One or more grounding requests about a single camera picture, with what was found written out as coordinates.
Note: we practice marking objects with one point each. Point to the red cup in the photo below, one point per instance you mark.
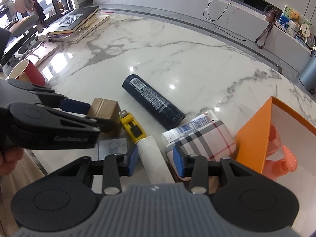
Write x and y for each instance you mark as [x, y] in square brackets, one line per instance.
[34, 75]

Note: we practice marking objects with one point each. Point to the white lotion tube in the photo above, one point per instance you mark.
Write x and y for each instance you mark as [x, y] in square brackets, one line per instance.
[190, 126]

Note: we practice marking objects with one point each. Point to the white paper roll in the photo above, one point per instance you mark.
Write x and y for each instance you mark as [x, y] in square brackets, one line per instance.
[154, 158]

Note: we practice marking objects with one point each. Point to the grey trash can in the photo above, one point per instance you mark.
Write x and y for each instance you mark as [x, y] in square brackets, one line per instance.
[308, 71]

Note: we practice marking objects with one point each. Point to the cream hardcover book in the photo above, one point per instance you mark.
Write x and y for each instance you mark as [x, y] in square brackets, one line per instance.
[96, 22]

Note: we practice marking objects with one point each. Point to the light wooden stick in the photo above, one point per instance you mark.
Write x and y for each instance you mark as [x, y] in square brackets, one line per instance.
[24, 77]

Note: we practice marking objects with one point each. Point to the dark blue bottle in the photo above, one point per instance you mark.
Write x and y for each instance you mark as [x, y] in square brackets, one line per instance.
[153, 98]

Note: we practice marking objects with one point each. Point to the person's left hand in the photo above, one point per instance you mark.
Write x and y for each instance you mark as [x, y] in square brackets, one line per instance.
[9, 161]

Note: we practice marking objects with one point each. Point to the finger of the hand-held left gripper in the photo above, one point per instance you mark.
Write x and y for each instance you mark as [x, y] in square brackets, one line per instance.
[74, 106]
[81, 121]

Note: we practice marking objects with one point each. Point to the grey chair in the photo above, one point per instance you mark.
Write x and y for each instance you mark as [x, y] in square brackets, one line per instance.
[23, 26]

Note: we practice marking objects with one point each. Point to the stack of books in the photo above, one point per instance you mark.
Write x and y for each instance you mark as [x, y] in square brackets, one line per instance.
[74, 38]

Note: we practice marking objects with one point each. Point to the orange cardboard box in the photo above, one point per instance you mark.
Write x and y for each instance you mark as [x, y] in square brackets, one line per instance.
[251, 138]

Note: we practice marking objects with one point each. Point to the plaid fabric case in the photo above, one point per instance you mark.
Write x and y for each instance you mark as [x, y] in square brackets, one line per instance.
[205, 140]

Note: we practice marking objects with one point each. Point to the white marble bench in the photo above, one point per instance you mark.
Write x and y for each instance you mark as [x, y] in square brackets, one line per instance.
[172, 2]

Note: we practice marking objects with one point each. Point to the beige pleated cloth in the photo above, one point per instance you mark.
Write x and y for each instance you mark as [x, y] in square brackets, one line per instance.
[27, 170]

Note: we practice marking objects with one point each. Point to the pink plastic item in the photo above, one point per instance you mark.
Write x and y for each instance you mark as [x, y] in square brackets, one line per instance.
[288, 160]

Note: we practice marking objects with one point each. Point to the black hardcover book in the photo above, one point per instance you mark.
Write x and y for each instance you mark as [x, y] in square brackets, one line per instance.
[76, 17]

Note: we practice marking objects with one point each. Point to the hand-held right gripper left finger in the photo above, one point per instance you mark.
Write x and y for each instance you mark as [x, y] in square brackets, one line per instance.
[132, 161]

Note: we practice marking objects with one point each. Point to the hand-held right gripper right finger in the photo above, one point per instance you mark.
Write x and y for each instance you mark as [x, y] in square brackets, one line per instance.
[177, 163]

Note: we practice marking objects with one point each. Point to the pink wooden board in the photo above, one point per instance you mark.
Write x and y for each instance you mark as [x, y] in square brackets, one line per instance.
[42, 53]

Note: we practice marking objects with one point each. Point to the colourful picture card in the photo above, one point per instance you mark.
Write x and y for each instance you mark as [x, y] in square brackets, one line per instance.
[286, 12]

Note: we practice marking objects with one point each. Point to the yellow plush toy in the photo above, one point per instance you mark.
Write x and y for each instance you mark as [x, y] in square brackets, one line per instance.
[294, 15]

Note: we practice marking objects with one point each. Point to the printed brown card box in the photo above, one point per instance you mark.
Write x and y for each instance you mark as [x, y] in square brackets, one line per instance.
[105, 107]

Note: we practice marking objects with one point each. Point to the yellow utility knife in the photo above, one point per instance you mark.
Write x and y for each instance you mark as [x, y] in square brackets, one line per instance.
[128, 123]

